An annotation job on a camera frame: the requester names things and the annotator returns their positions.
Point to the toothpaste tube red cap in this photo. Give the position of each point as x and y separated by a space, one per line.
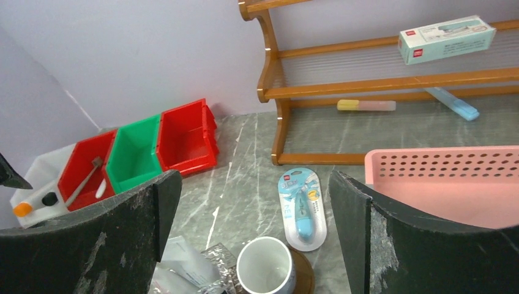
165 281

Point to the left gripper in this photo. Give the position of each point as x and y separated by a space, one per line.
10 178

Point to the grey-blue mug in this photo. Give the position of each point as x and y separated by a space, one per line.
265 265

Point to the green plastic bin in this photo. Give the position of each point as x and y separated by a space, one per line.
133 158

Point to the toothpaste tube orange cap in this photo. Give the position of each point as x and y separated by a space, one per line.
33 202

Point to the small white box on shelf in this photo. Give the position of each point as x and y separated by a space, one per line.
445 39

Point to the red bin with holder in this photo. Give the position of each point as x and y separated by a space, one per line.
186 140

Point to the oval dark wooden tray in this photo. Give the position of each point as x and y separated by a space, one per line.
305 276

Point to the yellow pink marker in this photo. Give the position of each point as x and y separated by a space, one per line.
365 105

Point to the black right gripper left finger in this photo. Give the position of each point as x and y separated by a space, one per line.
111 246

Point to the grey toothbrush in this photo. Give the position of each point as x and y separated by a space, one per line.
96 162

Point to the pink plastic basket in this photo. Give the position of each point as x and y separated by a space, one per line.
471 185

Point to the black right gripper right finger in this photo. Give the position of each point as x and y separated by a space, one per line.
391 247

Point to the red bin with toothbrushes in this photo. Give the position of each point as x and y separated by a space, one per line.
80 164

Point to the cream toothbrush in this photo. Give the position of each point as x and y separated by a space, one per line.
101 189

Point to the white plastic bin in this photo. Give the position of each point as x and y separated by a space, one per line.
43 175

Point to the wooden shelf rack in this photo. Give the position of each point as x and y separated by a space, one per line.
274 84

